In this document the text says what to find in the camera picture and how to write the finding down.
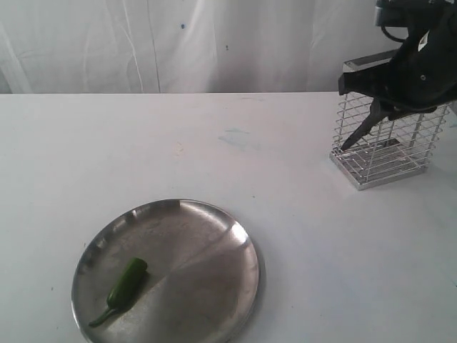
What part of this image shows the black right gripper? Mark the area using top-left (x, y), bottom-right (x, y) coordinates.
top-left (338, 1), bottom-right (456, 120)

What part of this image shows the black knife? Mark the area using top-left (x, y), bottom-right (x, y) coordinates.
top-left (341, 99), bottom-right (383, 151)

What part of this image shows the round steel plate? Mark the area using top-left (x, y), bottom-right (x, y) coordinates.
top-left (71, 199), bottom-right (261, 342)

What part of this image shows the green chili pepper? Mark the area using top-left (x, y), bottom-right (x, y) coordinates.
top-left (89, 257), bottom-right (148, 327)

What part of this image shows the white backdrop curtain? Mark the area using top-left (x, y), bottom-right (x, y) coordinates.
top-left (1, 1), bottom-right (398, 94)

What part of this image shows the wire mesh utensil holder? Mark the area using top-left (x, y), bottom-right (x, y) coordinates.
top-left (328, 49), bottom-right (451, 192)

